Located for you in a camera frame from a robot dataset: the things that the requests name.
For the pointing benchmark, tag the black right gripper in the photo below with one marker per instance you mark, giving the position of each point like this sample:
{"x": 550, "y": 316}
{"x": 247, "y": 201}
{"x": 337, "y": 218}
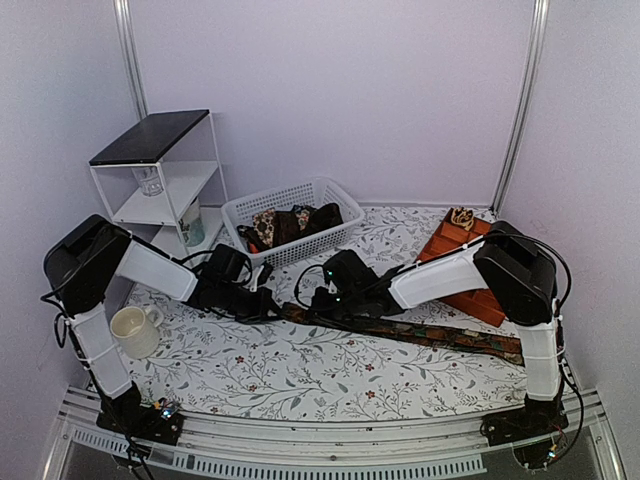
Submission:
{"x": 318, "y": 306}

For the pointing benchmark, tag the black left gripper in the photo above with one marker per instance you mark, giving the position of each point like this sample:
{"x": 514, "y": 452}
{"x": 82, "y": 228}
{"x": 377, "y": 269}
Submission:
{"x": 259, "y": 314}

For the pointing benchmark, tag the green brown patterned tie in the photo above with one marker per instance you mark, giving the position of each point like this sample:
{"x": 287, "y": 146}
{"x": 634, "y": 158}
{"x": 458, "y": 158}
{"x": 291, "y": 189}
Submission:
{"x": 439, "y": 337}

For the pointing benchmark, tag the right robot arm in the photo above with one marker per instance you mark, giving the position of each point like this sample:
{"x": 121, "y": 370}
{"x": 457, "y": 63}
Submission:
{"x": 518, "y": 270}

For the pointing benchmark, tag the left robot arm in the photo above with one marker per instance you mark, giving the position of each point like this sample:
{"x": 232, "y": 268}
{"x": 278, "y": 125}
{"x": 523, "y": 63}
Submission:
{"x": 81, "y": 266}

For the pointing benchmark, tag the white plastic basket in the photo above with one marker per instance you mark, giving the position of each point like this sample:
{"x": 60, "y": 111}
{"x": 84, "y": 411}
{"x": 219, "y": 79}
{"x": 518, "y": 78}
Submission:
{"x": 302, "y": 198}

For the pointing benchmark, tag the dark red patterned tie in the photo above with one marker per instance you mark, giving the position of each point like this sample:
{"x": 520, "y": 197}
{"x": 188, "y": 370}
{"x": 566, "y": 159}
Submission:
{"x": 288, "y": 228}

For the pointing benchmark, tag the cream paisley tie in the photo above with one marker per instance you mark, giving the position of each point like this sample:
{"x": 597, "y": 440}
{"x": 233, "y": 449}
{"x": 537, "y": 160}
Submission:
{"x": 265, "y": 224}

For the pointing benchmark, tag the black shiny tie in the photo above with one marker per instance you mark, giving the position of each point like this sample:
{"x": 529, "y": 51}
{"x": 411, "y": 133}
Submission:
{"x": 324, "y": 218}

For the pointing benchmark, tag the cream ceramic mug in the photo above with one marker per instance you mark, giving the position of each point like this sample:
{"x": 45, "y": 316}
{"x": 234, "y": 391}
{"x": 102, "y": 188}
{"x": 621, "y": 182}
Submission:
{"x": 136, "y": 330}

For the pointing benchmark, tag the orange compartment tray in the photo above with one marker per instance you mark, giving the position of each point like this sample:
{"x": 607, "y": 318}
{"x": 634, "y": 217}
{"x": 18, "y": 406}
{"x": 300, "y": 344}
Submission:
{"x": 464, "y": 288}

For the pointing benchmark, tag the rolled beige patterned tie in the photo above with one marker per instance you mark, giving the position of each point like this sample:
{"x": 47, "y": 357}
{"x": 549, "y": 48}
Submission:
{"x": 462, "y": 218}

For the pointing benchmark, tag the white shelf with black top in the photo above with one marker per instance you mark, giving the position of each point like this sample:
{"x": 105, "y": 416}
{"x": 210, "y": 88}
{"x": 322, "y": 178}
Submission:
{"x": 159, "y": 173}

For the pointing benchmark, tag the clear drinking glass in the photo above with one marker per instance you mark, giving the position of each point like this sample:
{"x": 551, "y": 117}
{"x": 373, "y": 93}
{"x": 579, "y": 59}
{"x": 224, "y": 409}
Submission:
{"x": 149, "y": 181}

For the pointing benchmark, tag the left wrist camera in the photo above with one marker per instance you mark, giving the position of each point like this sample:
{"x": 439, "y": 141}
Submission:
{"x": 260, "y": 276}

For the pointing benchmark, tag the metal front rail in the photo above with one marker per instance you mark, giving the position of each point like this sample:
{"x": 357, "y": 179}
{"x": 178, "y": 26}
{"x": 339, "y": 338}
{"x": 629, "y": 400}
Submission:
{"x": 434, "y": 448}

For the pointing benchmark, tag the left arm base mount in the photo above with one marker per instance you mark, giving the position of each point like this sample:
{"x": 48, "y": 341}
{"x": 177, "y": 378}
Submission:
{"x": 160, "y": 422}

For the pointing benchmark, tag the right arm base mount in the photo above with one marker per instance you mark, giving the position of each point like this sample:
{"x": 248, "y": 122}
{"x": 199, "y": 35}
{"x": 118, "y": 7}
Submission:
{"x": 534, "y": 419}

